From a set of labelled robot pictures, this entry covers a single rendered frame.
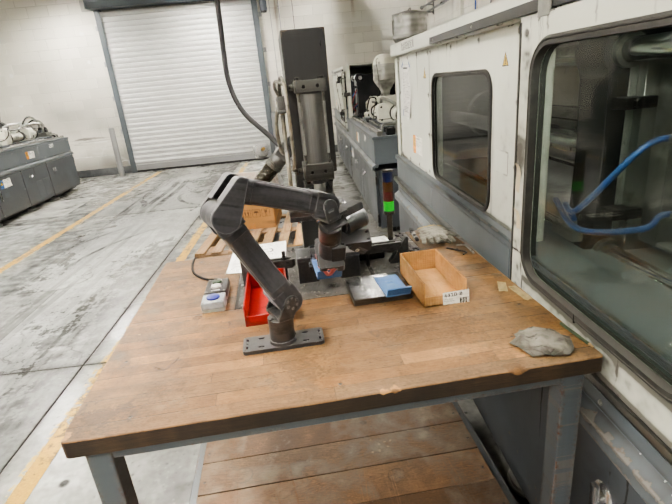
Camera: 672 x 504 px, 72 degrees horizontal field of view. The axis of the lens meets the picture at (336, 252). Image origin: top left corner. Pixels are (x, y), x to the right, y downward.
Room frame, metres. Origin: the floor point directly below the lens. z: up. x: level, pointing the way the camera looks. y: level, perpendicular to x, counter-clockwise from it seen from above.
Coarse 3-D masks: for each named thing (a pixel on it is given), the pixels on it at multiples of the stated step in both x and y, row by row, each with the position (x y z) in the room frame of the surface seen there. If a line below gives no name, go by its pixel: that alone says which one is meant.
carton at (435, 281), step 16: (400, 256) 1.37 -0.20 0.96; (416, 256) 1.38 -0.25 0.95; (432, 256) 1.38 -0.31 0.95; (400, 272) 1.38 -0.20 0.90; (416, 272) 1.36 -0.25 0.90; (432, 272) 1.35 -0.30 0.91; (448, 272) 1.27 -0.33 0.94; (416, 288) 1.20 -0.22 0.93; (432, 288) 1.23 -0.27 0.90; (448, 288) 1.22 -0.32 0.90; (464, 288) 1.14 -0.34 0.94; (432, 304) 1.13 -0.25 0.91
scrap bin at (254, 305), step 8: (248, 272) 1.36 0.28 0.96; (248, 280) 1.32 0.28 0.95; (248, 288) 1.28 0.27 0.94; (256, 288) 1.36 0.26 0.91; (248, 296) 1.25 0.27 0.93; (256, 296) 1.30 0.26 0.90; (264, 296) 1.29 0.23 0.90; (248, 304) 1.22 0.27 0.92; (256, 304) 1.24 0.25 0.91; (264, 304) 1.24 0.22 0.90; (248, 312) 1.18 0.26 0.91; (256, 312) 1.19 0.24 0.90; (264, 312) 1.18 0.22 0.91; (248, 320) 1.12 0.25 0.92; (256, 320) 1.12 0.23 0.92; (264, 320) 1.12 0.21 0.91
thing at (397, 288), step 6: (384, 276) 1.31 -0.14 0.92; (390, 276) 1.31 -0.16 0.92; (396, 276) 1.30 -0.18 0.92; (378, 282) 1.27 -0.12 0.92; (384, 282) 1.27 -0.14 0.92; (396, 282) 1.26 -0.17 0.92; (402, 282) 1.25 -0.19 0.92; (384, 288) 1.22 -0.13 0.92; (390, 288) 1.22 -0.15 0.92; (396, 288) 1.16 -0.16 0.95; (402, 288) 1.16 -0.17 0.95; (408, 288) 1.17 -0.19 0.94; (390, 294) 1.17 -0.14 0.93; (396, 294) 1.17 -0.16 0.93; (402, 294) 1.18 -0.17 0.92
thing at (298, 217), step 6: (318, 180) 1.41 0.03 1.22; (324, 180) 1.42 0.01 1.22; (306, 186) 1.52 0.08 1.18; (312, 186) 1.57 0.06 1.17; (318, 186) 1.41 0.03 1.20; (324, 186) 1.42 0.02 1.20; (330, 186) 1.48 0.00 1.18; (330, 192) 1.40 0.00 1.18; (342, 198) 1.48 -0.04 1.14; (294, 216) 1.37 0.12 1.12; (300, 216) 1.37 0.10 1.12; (306, 216) 1.38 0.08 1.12; (294, 222) 1.37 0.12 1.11; (300, 222) 1.45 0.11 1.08
